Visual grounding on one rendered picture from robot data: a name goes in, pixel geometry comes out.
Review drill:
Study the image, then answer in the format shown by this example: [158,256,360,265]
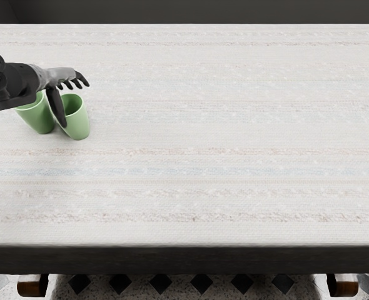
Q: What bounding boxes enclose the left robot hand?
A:
[31,64,90,128]

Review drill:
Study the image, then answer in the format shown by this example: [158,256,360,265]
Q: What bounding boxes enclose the green cup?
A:
[53,93,90,141]
[14,90,56,136]

